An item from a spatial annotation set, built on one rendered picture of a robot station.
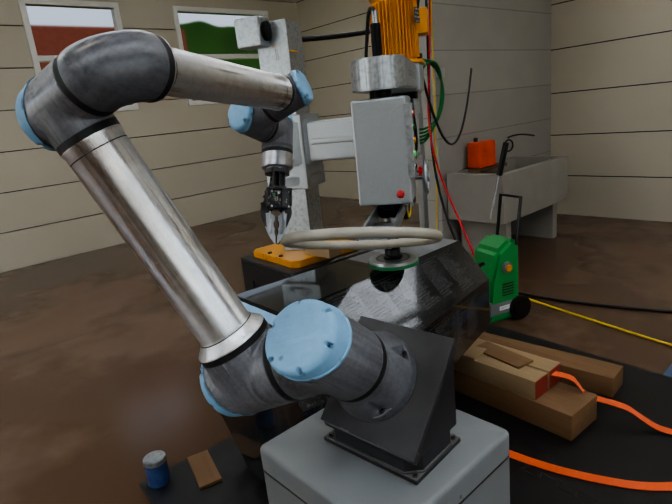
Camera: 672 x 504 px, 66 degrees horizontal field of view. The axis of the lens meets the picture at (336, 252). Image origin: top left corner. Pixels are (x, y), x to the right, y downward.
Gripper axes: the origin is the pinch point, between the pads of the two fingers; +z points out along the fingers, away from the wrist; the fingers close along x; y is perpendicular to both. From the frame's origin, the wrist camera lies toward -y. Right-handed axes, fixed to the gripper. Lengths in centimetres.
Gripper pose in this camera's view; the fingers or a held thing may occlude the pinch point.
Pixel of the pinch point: (275, 239)
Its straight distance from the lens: 149.5
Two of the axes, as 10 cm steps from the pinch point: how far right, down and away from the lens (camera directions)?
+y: 2.6, -1.1, -9.6
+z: 0.1, 9.9, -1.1
